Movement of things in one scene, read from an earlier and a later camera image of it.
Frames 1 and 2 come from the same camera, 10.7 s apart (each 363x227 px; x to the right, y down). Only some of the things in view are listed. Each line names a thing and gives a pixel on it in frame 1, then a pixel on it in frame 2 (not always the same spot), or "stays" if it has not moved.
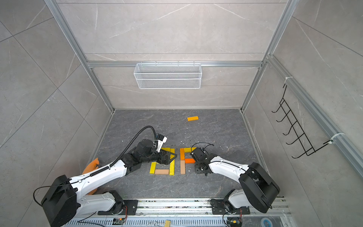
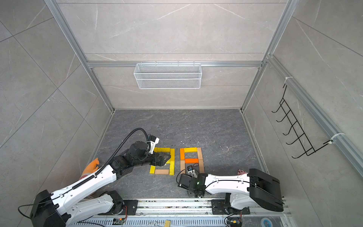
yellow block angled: (189, 150) stays
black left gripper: (168, 161) stays
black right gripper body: (198, 169) → (191, 193)
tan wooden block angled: (182, 167) stays
